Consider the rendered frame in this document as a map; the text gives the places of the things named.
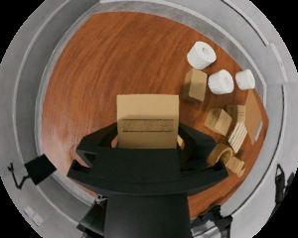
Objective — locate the small wooden pallet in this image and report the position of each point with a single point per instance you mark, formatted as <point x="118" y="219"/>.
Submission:
<point x="236" y="136"/>

